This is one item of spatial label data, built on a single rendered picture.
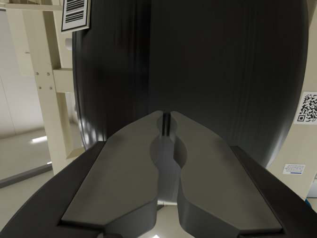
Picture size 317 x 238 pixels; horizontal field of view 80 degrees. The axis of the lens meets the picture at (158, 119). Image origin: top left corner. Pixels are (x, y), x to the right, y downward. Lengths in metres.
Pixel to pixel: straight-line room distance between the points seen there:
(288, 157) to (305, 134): 0.07
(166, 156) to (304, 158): 0.42
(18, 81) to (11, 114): 1.66
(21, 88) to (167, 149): 11.29
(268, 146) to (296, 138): 0.29
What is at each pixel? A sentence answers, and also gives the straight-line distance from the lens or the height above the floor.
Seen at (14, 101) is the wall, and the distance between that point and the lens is 11.56.
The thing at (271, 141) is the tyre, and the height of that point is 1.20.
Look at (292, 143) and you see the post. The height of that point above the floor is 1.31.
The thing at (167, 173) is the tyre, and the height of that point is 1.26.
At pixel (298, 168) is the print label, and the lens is 0.61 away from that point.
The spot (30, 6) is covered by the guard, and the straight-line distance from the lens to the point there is 0.96.
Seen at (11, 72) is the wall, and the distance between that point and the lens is 11.31.
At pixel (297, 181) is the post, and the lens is 0.63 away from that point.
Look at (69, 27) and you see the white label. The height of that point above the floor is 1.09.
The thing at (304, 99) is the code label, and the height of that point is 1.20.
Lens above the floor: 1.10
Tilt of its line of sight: 22 degrees up
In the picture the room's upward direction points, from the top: 178 degrees counter-clockwise
